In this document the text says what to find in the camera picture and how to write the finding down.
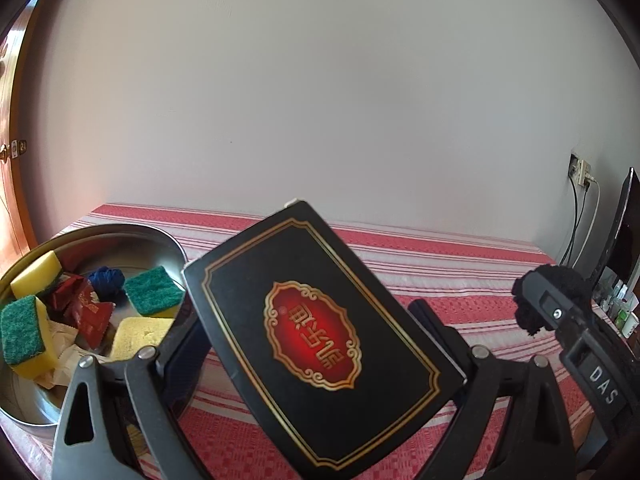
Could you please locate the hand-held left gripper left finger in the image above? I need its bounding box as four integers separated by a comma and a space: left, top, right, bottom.
52, 310, 212, 480

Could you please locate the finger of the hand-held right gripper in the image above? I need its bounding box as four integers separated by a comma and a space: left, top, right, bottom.
522, 271, 593, 334

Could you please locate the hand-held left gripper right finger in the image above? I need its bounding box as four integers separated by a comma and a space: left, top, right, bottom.
407, 300, 576, 480

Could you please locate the black scrunchie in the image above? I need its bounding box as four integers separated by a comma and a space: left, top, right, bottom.
511, 264, 594, 337

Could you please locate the yellow and green sponge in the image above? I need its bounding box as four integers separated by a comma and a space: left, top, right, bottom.
0, 295, 58, 378
124, 266, 183, 318
11, 250, 63, 301
111, 316, 176, 362

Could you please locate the blue yarn ball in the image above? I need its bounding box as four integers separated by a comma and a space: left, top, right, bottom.
87, 266, 126, 303

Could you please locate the beige snack packet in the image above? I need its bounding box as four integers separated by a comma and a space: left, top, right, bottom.
49, 321, 80, 361
35, 351, 108, 390

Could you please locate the black box with red emblem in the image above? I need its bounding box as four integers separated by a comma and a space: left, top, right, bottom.
181, 200, 468, 467

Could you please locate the dark red snack packet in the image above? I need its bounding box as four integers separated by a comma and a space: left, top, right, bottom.
47, 272, 87, 318

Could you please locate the round metal tin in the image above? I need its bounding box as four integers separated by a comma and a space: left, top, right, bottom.
0, 223, 198, 428

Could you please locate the cluster of toiletry bottles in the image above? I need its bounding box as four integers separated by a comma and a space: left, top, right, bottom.
597, 267, 640, 338

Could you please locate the black flat screen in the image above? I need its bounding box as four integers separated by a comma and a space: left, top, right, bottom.
590, 167, 640, 291

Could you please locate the wooden door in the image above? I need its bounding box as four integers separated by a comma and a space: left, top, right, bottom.
0, 0, 48, 261

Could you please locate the brass door knob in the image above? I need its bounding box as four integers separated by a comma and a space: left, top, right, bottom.
0, 137, 28, 163

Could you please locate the black cable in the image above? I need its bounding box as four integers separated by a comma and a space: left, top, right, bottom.
559, 176, 581, 267
569, 185, 589, 267

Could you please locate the white cable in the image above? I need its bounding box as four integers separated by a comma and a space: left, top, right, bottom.
575, 179, 601, 271

